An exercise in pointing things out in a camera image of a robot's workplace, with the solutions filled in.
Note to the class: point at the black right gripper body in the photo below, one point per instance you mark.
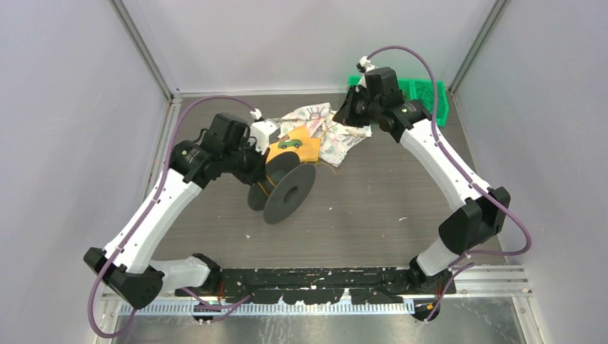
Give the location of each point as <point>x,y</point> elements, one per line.
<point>355,112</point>

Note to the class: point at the black cable spool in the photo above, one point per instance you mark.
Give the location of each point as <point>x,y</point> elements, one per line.
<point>286,184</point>

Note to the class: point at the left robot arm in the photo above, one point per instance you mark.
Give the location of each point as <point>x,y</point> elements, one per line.
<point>125,264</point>

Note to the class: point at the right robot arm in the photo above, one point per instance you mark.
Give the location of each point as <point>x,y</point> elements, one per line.
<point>478,208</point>

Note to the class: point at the white patterned cloth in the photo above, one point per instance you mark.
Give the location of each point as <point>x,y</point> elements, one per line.
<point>335,139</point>

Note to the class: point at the yellow snack bag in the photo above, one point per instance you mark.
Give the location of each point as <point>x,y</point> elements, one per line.
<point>298,141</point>

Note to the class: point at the green three-compartment bin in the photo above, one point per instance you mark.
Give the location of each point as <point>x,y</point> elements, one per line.
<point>423,95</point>

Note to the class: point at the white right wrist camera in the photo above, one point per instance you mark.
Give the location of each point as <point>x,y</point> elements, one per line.
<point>364,65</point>

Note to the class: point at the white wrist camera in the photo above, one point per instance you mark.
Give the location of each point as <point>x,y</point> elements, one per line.
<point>364,65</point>
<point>262,130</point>

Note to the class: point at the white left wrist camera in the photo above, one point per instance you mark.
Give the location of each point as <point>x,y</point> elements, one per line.
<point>262,130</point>

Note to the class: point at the slotted aluminium rail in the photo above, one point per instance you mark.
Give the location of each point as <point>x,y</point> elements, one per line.
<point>342,307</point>

